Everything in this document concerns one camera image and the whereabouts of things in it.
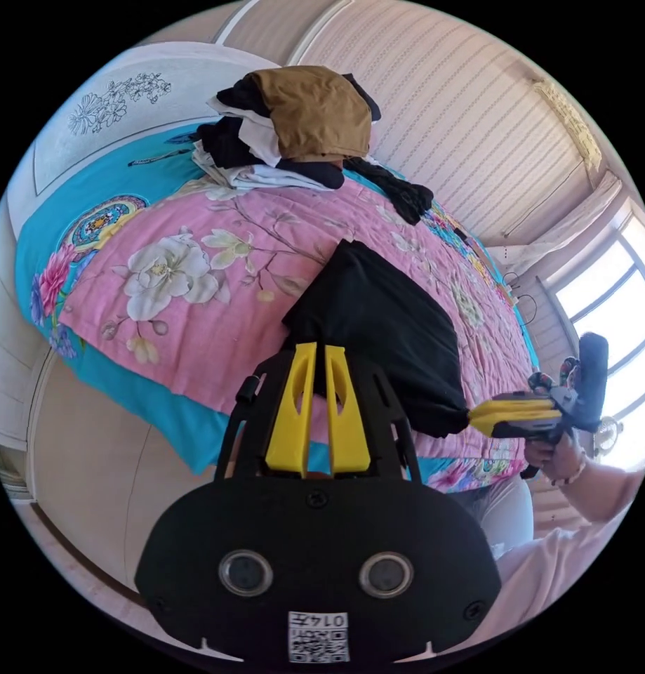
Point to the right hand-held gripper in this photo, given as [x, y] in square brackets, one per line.
[564, 403]

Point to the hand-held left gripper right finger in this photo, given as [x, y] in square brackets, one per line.
[349, 426]

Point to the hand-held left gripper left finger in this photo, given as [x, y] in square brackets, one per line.
[290, 421]

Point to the black pants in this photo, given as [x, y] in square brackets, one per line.
[375, 337]

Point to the person's right forearm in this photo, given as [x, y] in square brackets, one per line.
[606, 489]

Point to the person's right hand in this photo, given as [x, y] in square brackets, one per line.
[556, 460]

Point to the small round fan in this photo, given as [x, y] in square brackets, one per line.
[609, 433]

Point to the bed with pink floral quilt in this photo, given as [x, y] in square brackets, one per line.
[222, 342]

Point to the window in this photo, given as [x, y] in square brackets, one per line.
[611, 310]

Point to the person's body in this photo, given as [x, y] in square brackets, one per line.
[543, 574]

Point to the pile of clothes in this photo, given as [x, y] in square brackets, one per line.
[311, 121]

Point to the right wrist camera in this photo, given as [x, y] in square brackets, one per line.
[593, 368]

